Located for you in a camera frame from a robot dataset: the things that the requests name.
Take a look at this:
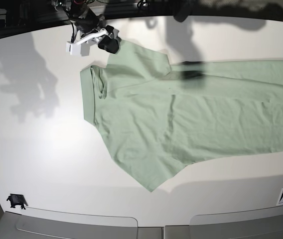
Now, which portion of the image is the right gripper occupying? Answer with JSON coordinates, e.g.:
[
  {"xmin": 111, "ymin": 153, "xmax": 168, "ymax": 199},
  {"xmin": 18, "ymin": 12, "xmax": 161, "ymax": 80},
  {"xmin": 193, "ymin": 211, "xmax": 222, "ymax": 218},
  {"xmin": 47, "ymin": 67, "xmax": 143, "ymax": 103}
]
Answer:
[{"xmin": 69, "ymin": 7, "xmax": 120, "ymax": 54}]

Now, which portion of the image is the green T-shirt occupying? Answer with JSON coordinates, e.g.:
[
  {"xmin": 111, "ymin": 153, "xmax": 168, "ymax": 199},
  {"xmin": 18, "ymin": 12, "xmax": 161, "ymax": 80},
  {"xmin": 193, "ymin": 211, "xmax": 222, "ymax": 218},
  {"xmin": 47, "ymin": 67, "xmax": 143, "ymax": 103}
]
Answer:
[{"xmin": 80, "ymin": 41, "xmax": 283, "ymax": 191}]

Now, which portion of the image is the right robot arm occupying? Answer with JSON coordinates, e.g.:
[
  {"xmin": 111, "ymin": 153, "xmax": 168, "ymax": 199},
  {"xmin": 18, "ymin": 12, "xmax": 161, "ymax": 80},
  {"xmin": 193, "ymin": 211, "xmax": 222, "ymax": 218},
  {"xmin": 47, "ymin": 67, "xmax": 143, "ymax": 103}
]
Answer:
[{"xmin": 51, "ymin": 0, "xmax": 121, "ymax": 56}]

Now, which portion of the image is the black table clamp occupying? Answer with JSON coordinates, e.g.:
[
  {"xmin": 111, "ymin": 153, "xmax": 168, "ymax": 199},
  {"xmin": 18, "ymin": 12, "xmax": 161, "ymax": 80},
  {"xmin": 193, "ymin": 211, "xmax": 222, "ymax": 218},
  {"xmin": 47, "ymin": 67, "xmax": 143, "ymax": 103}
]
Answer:
[{"xmin": 7, "ymin": 194, "xmax": 28, "ymax": 210}]

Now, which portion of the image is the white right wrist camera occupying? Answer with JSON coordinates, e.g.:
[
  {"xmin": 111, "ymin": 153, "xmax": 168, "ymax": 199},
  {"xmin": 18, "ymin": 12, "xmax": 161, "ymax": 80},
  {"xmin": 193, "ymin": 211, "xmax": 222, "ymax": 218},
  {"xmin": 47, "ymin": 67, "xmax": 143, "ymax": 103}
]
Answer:
[{"xmin": 66, "ymin": 41, "xmax": 90, "ymax": 57}]

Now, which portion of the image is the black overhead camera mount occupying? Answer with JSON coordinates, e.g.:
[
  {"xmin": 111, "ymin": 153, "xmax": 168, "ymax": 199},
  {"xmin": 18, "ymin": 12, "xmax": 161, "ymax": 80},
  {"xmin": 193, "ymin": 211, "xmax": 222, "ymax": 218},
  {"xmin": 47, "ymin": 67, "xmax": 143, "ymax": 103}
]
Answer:
[{"xmin": 172, "ymin": 0, "xmax": 195, "ymax": 22}]

